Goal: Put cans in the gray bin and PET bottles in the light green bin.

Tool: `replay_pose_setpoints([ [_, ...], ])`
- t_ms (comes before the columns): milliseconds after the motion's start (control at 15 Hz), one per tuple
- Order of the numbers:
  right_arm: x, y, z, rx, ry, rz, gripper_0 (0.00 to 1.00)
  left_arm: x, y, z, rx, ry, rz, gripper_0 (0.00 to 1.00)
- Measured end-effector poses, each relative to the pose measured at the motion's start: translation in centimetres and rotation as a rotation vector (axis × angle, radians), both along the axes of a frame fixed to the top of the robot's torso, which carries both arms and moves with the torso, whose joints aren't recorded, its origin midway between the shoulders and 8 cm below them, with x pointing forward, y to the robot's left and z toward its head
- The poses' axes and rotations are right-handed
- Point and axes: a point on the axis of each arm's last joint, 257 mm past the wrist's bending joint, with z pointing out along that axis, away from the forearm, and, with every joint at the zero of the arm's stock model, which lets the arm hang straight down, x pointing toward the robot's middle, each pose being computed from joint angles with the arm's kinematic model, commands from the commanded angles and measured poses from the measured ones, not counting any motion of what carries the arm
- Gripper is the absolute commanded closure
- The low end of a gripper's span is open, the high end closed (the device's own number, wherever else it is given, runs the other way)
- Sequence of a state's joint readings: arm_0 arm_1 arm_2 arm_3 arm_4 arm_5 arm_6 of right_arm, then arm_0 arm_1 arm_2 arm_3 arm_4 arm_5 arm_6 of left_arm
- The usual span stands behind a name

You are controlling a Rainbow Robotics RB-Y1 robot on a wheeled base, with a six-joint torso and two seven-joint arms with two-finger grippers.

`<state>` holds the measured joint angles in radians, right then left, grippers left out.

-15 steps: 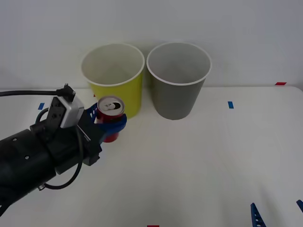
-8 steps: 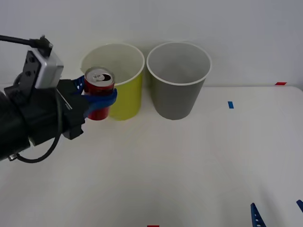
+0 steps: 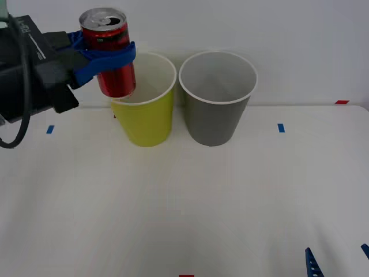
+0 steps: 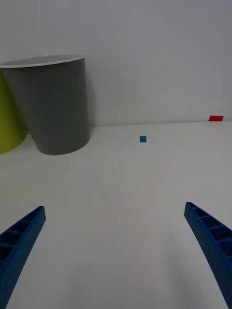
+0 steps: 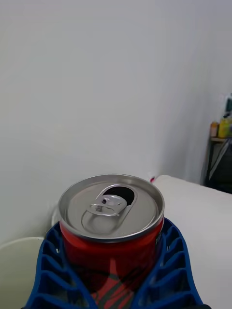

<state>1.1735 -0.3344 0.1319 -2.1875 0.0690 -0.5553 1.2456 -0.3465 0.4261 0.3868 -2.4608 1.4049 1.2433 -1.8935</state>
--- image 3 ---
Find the red drink can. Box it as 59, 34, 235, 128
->
79, 8, 137, 99

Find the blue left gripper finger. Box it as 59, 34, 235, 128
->
57, 41, 137, 89
42, 29, 86, 53

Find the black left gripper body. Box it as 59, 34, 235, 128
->
0, 14, 80, 125

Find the grey plastic waste bin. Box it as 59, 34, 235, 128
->
178, 51, 258, 147

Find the yellow-green plastic waste bin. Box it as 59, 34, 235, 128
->
110, 51, 177, 148

